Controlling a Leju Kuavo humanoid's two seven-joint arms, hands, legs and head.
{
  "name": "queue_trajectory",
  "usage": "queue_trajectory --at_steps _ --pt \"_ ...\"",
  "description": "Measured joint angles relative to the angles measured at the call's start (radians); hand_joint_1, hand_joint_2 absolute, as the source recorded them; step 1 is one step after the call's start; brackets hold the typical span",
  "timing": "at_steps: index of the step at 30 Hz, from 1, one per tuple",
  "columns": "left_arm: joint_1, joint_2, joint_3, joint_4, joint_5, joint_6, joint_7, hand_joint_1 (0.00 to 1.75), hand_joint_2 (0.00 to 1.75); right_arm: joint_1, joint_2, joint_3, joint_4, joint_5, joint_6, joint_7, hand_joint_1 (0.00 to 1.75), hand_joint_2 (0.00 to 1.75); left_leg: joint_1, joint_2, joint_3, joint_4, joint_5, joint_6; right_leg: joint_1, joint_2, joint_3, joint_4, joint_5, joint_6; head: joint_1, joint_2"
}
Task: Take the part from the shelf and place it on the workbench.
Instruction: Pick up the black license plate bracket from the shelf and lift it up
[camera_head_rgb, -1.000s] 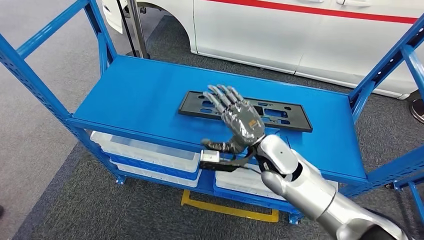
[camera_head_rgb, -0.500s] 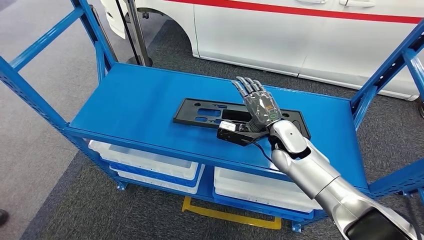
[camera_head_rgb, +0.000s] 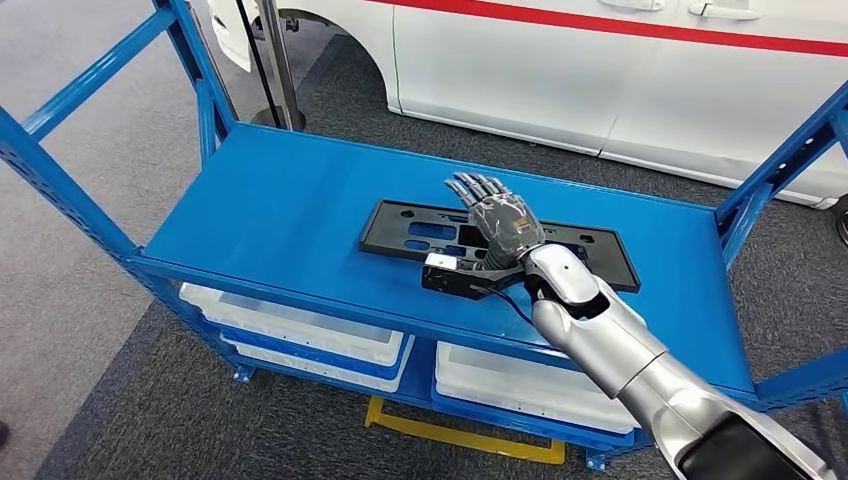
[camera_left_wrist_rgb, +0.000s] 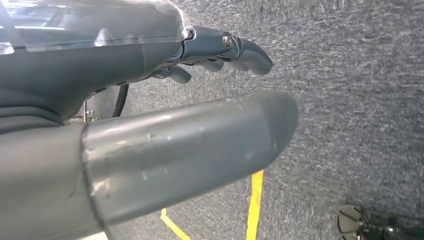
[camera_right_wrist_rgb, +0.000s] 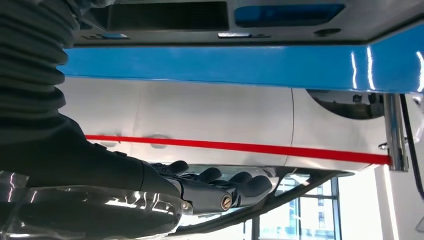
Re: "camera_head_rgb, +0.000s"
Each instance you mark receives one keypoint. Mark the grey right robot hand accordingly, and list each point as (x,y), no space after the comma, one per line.
(507,225)

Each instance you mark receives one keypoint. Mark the black plastic panel part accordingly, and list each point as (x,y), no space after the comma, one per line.
(384,242)

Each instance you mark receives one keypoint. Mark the blue metal shelf rack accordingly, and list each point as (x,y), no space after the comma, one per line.
(298,199)

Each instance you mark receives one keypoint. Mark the white plastic bin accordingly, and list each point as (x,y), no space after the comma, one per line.
(503,391)
(331,379)
(497,371)
(530,404)
(298,338)

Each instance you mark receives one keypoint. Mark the white car body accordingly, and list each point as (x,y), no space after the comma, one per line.
(530,66)

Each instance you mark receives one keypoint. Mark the grey metal pole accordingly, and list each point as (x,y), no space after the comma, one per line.
(277,53)

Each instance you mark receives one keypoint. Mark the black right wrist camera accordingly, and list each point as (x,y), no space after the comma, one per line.
(450,278)

